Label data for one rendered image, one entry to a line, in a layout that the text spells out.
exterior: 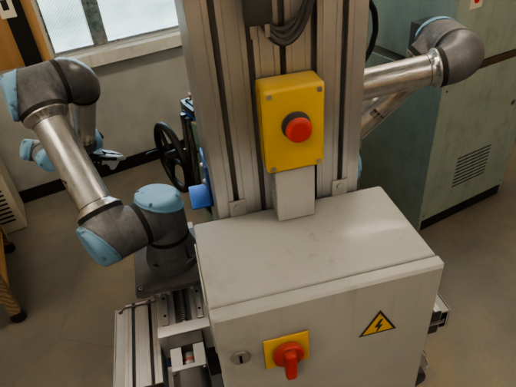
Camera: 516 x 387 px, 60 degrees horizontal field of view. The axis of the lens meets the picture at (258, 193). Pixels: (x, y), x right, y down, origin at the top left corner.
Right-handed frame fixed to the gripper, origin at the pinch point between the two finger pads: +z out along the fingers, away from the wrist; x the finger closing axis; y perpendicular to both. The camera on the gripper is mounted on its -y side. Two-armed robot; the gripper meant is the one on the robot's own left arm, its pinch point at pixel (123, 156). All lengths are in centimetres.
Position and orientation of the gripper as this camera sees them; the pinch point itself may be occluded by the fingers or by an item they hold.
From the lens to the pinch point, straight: 182.2
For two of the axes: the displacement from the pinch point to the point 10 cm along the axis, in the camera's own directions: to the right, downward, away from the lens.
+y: -3.5, 8.8, 3.2
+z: 7.6, 0.7, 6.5
